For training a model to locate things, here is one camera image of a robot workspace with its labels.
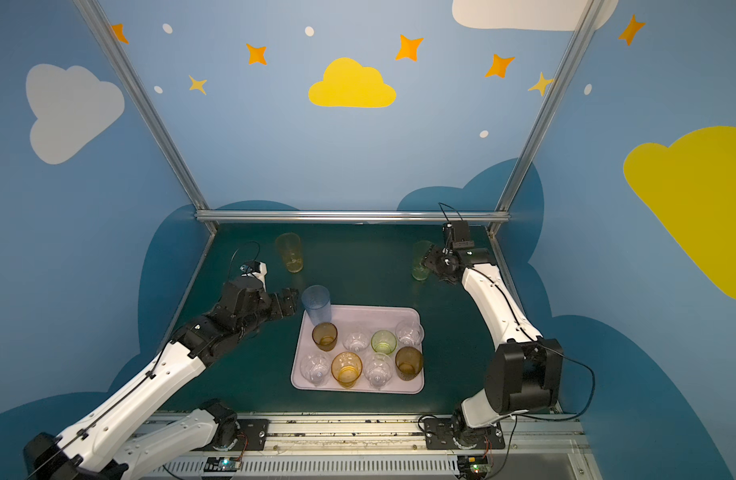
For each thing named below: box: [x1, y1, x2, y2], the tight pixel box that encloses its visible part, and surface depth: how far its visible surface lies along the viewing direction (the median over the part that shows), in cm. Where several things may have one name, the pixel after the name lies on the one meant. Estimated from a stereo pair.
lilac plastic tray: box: [290, 305, 425, 394], surface depth 86 cm
